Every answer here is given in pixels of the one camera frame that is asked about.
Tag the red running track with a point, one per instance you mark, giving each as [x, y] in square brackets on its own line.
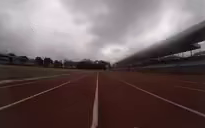
[123, 106]

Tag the grandstand with roof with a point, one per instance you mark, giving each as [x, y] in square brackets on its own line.
[176, 55]

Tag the distant row of trees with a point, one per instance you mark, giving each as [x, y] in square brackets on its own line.
[86, 64]

